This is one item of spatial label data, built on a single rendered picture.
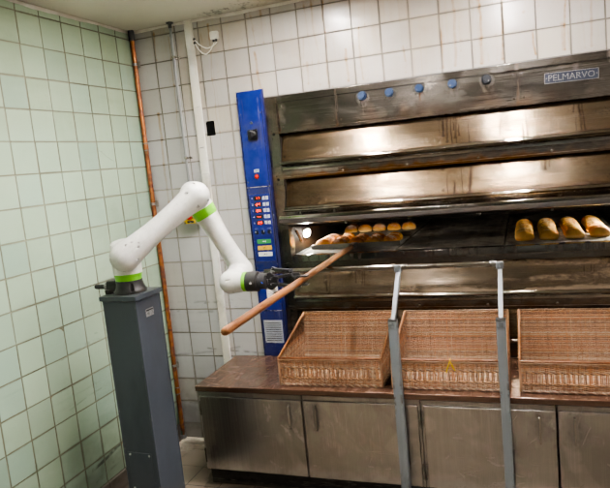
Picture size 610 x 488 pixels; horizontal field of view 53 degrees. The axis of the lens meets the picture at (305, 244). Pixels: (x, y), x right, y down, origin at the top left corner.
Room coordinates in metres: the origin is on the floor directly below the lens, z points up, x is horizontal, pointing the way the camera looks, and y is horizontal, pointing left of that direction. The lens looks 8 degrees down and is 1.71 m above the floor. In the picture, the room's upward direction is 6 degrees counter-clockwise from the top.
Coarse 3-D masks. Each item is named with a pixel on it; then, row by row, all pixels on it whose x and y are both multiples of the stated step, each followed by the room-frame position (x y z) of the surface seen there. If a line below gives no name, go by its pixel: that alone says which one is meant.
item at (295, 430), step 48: (240, 384) 3.14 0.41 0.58; (240, 432) 3.12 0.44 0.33; (288, 432) 3.02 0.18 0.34; (336, 432) 2.93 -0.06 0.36; (384, 432) 2.85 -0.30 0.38; (432, 432) 2.77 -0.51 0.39; (480, 432) 2.69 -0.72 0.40; (528, 432) 2.62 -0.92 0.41; (576, 432) 2.54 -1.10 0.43; (240, 480) 3.18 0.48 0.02; (288, 480) 3.08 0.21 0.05; (336, 480) 2.99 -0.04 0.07; (384, 480) 2.85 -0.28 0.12; (432, 480) 2.77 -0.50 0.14; (480, 480) 2.70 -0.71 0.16; (528, 480) 2.62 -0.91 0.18; (576, 480) 2.55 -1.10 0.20
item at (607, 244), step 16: (608, 240) 3.03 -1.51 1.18; (304, 256) 3.54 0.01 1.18; (320, 256) 3.50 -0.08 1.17; (352, 256) 3.44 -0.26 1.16; (368, 256) 3.41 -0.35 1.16; (384, 256) 3.38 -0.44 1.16; (400, 256) 3.35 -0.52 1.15; (416, 256) 3.31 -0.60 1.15; (432, 256) 3.29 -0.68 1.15; (448, 256) 3.26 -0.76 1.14
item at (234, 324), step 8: (352, 248) 3.55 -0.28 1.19; (336, 256) 3.22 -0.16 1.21; (320, 264) 2.98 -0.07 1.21; (328, 264) 3.07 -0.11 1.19; (312, 272) 2.82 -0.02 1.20; (296, 280) 2.64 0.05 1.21; (304, 280) 2.70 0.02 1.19; (288, 288) 2.51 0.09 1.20; (272, 296) 2.36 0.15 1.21; (280, 296) 2.41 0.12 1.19; (264, 304) 2.26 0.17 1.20; (248, 312) 2.14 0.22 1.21; (256, 312) 2.17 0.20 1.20; (232, 320) 2.04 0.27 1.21; (240, 320) 2.05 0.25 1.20; (248, 320) 2.12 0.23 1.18; (224, 328) 1.95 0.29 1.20; (232, 328) 1.98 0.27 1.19
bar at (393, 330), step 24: (384, 264) 3.00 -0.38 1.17; (408, 264) 2.96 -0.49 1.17; (432, 264) 2.92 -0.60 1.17; (456, 264) 2.88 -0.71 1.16; (480, 264) 2.84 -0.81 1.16; (504, 336) 2.59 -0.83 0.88; (504, 360) 2.59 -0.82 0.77; (504, 384) 2.60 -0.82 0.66; (504, 408) 2.60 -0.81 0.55; (504, 432) 2.60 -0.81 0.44; (408, 456) 2.78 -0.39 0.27; (504, 456) 2.60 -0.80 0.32; (408, 480) 2.76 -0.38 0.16
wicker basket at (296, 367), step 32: (320, 320) 3.46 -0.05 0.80; (352, 320) 3.40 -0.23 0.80; (384, 320) 3.34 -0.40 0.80; (288, 352) 3.21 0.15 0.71; (320, 352) 3.42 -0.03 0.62; (352, 352) 3.36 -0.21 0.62; (384, 352) 2.96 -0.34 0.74; (288, 384) 3.06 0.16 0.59; (320, 384) 3.00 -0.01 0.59; (352, 384) 2.95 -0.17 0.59; (384, 384) 2.92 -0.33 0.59
